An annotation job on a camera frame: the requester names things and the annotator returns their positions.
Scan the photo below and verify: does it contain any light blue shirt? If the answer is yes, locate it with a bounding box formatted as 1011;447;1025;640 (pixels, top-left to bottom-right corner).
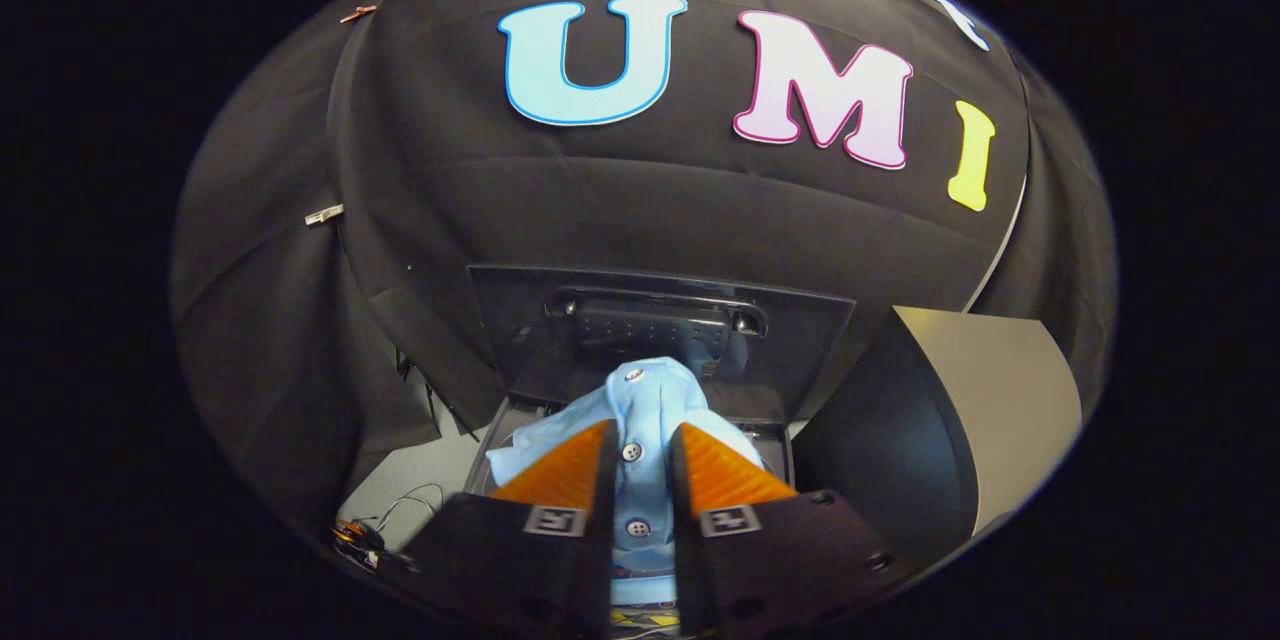
487;356;766;611

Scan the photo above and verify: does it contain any black backdrop cloth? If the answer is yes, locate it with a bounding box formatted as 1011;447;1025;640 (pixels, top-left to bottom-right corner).
170;0;1118;521

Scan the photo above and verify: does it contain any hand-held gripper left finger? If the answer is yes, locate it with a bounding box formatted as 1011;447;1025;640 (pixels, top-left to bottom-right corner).
400;418;619;640

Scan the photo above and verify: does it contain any beige cabinet with dark top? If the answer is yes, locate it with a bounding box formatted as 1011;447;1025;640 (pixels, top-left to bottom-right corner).
790;305;1084;566

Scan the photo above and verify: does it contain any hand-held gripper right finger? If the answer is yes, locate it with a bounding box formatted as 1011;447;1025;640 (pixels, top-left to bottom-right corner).
668;422;901;640

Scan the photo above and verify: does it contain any thin floor cable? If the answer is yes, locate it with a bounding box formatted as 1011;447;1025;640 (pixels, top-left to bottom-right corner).
372;482;447;533

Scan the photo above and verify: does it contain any dark glass washing machine lid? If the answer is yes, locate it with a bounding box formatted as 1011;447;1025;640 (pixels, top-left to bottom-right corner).
468;265;858;423

